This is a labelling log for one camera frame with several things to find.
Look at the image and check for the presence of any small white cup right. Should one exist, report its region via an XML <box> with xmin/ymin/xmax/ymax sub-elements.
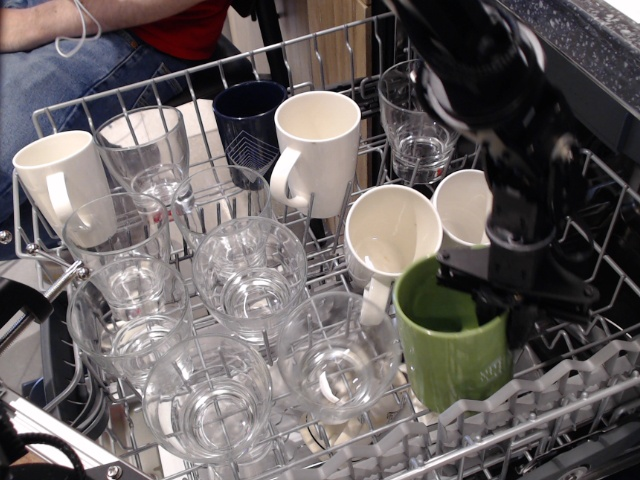
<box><xmin>432</xmin><ymin>169</ymin><xmax>493</xmax><ymax>249</ymax></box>

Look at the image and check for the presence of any dark blue cup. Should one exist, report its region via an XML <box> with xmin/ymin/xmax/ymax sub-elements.
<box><xmin>213</xmin><ymin>80</ymin><xmax>287</xmax><ymax>190</ymax></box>

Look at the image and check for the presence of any clear tumbler back right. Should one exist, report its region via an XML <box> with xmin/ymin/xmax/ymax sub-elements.
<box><xmin>378</xmin><ymin>59</ymin><xmax>459</xmax><ymax>185</ymax></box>

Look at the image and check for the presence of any clear glass front bottom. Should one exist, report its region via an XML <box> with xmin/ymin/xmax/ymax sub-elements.
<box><xmin>143</xmin><ymin>334</ymin><xmax>272</xmax><ymax>464</ymax></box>

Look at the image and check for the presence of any clear glass left middle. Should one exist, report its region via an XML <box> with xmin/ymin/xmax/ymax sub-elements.
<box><xmin>63</xmin><ymin>192</ymin><xmax>171</xmax><ymax>276</ymax></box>

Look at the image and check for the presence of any green ceramic mug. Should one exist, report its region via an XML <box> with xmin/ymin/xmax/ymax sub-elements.
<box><xmin>393</xmin><ymin>256</ymin><xmax>513</xmax><ymax>412</ymax></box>

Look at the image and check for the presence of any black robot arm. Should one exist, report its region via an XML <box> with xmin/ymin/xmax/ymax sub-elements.
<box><xmin>389</xmin><ymin>1</ymin><xmax>598</xmax><ymax>348</ymax></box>

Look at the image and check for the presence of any person in jeans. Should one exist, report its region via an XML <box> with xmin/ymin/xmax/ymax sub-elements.
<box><xmin>1</xmin><ymin>1</ymin><xmax>230</xmax><ymax>229</ymax></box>

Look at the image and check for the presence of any white cord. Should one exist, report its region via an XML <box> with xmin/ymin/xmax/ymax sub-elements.
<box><xmin>54</xmin><ymin>0</ymin><xmax>103</xmax><ymax>59</ymax></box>

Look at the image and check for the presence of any clear tall glass back left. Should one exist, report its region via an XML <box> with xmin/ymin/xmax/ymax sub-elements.
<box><xmin>94</xmin><ymin>106</ymin><xmax>190</xmax><ymax>205</ymax></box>

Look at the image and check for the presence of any grey wire dishwasher rack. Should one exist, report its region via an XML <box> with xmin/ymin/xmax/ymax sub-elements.
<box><xmin>1</xmin><ymin>13</ymin><xmax>639</xmax><ymax>479</ymax></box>

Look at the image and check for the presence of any clear glass front centre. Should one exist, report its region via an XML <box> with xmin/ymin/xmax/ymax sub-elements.
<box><xmin>276</xmin><ymin>291</ymin><xmax>402</xmax><ymax>424</ymax></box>

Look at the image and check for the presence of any tall white mug with handle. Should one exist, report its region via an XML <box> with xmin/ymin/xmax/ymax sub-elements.
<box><xmin>270</xmin><ymin>91</ymin><xmax>361</xmax><ymax>219</ymax></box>

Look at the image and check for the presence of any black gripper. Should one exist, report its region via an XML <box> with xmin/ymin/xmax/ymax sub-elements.
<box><xmin>436</xmin><ymin>219</ymin><xmax>600</xmax><ymax>349</ymax></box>

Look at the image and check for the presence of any speckled dark countertop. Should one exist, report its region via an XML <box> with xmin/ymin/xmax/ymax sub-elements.
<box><xmin>503</xmin><ymin>1</ymin><xmax>639</xmax><ymax>110</ymax></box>

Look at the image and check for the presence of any tilted white mug centre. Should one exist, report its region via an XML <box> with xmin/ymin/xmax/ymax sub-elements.
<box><xmin>344</xmin><ymin>185</ymin><xmax>443</xmax><ymax>326</ymax></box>

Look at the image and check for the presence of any clear glass centre back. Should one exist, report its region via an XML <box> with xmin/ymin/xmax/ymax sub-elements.
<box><xmin>171</xmin><ymin>165</ymin><xmax>273</xmax><ymax>252</ymax></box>

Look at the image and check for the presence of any white mug far left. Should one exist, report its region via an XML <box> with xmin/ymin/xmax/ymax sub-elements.
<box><xmin>12</xmin><ymin>130</ymin><xmax>110</xmax><ymax>235</ymax></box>

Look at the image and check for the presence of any clear glass front left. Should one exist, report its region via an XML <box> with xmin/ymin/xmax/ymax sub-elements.
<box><xmin>67</xmin><ymin>257</ymin><xmax>192</xmax><ymax>391</ymax></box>

